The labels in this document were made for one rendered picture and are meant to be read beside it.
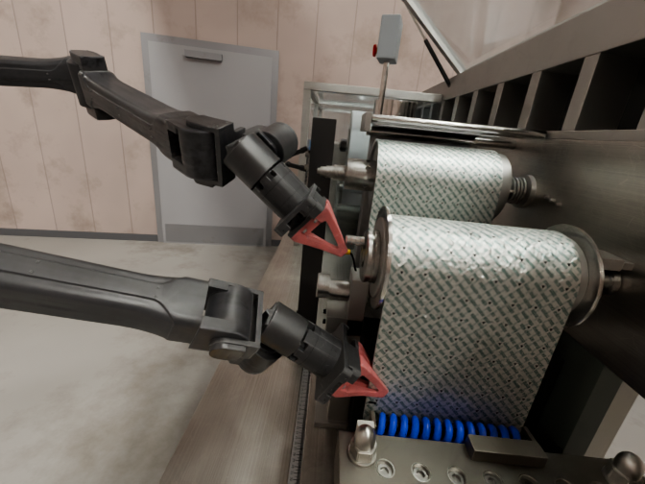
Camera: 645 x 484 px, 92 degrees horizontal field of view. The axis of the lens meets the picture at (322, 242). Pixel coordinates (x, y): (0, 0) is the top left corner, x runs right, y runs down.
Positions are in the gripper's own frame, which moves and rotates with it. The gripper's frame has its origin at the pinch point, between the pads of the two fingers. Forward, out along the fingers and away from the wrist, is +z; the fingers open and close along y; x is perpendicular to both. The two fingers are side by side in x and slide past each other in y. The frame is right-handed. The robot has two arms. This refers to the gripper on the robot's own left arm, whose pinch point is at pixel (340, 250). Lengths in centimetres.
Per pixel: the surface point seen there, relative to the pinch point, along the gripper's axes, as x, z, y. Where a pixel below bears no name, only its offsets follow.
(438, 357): 0.6, 18.8, 6.5
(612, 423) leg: 13, 66, -7
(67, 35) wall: -114, -255, -294
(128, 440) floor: -150, 19, -59
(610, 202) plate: 32.7, 22.7, -4.4
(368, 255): 3.0, 2.1, 3.6
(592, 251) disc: 23.9, 20.3, 4.4
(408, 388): -5.8, 20.2, 6.6
